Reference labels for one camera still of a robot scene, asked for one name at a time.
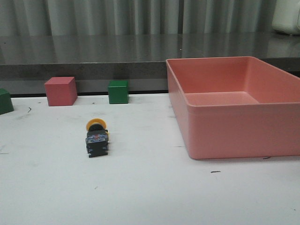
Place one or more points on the green cube block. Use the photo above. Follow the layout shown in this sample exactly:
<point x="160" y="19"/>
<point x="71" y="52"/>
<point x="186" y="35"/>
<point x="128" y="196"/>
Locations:
<point x="118" y="92"/>
<point x="6" y="105"/>

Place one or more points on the green cube block left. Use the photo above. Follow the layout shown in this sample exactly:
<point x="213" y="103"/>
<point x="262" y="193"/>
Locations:
<point x="6" y="105"/>

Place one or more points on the green cube block centre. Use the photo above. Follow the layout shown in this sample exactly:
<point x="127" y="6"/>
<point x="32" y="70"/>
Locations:
<point x="118" y="92"/>

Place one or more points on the pink cube block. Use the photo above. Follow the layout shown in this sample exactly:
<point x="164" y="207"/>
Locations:
<point x="61" y="91"/>

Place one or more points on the white appliance in background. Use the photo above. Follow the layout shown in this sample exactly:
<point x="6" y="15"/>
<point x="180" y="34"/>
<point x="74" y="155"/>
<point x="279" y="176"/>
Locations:
<point x="286" y="18"/>

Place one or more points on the yellow push button switch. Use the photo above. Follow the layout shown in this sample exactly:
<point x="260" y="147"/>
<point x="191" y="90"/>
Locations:
<point x="97" y="138"/>

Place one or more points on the pink plastic bin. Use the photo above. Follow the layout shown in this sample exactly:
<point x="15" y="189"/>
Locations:
<point x="235" y="107"/>

